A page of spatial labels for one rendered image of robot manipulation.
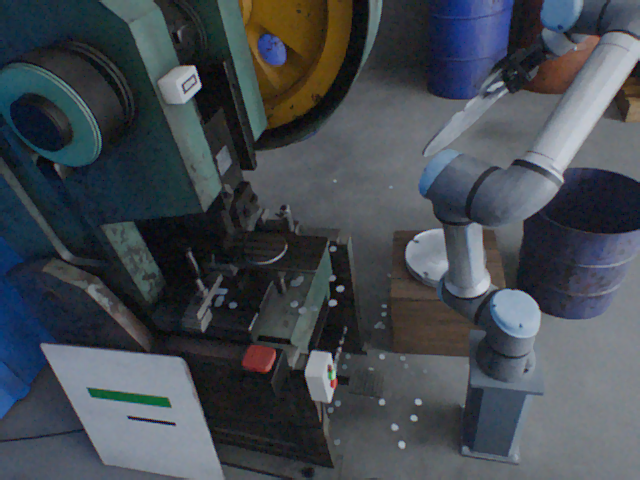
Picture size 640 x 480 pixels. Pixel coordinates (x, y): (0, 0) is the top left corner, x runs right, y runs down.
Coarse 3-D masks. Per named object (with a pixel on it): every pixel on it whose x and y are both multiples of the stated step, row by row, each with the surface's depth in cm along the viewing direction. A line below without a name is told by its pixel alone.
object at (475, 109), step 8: (488, 88) 119; (480, 96) 118; (472, 104) 119; (480, 104) 126; (488, 104) 134; (472, 112) 131; (480, 112) 136; (448, 120) 120; (456, 120) 123; (464, 120) 134; (472, 120) 139; (448, 128) 124; (456, 128) 136; (464, 128) 141; (440, 136) 126; (448, 136) 136; (456, 136) 144; (432, 144) 129; (440, 144) 137; (424, 152) 131; (432, 152) 139
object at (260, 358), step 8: (248, 352) 103; (256, 352) 102; (264, 352) 102; (272, 352) 102; (248, 360) 101; (256, 360) 101; (264, 360) 101; (272, 360) 101; (248, 368) 100; (256, 368) 100; (264, 368) 99
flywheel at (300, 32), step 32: (256, 0) 116; (288, 0) 114; (320, 0) 112; (352, 0) 107; (256, 32) 122; (288, 32) 120; (320, 32) 118; (352, 32) 114; (256, 64) 128; (288, 64) 126; (320, 64) 120; (288, 96) 130; (320, 96) 126
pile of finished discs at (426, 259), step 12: (420, 240) 177; (432, 240) 176; (444, 240) 175; (408, 252) 173; (420, 252) 172; (432, 252) 171; (444, 252) 170; (408, 264) 169; (420, 264) 168; (432, 264) 167; (444, 264) 165; (420, 276) 164; (432, 276) 162
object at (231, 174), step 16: (208, 112) 105; (208, 128) 101; (224, 128) 108; (224, 144) 109; (224, 160) 109; (224, 176) 110; (240, 176) 118; (240, 192) 114; (240, 208) 112; (192, 224) 116; (208, 224) 114; (224, 224) 113; (240, 224) 115
